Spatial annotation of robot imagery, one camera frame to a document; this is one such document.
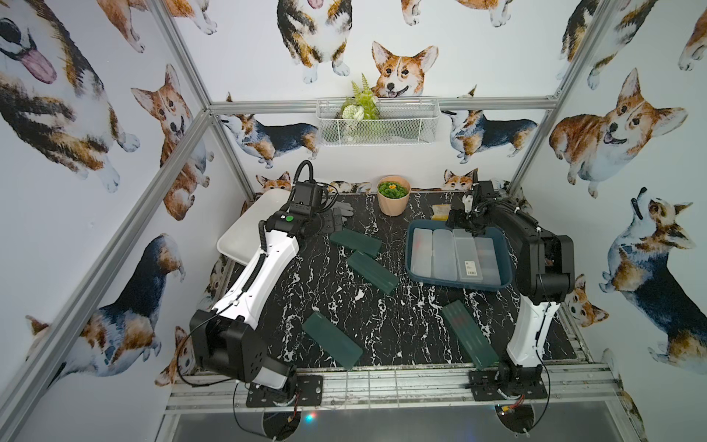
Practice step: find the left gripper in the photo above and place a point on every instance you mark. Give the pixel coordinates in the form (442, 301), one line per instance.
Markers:
(331, 215)

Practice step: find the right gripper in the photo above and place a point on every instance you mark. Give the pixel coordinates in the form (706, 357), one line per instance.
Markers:
(458, 220)

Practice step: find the teal storage box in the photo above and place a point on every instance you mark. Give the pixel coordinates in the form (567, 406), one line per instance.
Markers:
(503, 256)

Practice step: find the green pencil case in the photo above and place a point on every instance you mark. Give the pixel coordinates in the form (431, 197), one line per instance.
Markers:
(373, 272)
(332, 340)
(472, 341)
(356, 241)

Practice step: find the clear case with red pen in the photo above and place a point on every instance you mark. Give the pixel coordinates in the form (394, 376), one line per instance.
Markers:
(422, 252)

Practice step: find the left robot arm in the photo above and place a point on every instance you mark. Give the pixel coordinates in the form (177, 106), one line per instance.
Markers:
(225, 338)

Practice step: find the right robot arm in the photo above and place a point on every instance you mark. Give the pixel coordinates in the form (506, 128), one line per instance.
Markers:
(543, 277)

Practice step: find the white storage tray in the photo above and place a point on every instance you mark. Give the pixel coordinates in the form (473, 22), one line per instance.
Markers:
(242, 240)

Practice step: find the grey rubber glove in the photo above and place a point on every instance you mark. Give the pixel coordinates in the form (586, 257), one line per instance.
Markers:
(344, 208)

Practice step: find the yellow knit glove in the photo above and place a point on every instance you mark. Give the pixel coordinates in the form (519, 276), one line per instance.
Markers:
(441, 212)

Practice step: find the beige ribbed flower pot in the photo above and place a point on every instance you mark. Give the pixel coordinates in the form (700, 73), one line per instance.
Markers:
(393, 193)

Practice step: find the green fern plant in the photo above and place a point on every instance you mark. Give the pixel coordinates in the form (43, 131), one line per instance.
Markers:
(360, 115)

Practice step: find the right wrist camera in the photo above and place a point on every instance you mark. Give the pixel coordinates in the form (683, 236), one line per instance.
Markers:
(479, 193)

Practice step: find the white wire wall basket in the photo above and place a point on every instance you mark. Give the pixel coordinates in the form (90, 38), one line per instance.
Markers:
(384, 122)

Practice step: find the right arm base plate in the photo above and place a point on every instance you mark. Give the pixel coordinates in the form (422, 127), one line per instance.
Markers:
(488, 385)

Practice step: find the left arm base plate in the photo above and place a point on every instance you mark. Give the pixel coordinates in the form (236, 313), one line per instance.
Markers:
(298, 390)

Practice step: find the aluminium front rail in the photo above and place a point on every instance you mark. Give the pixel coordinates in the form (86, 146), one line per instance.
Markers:
(400, 388)

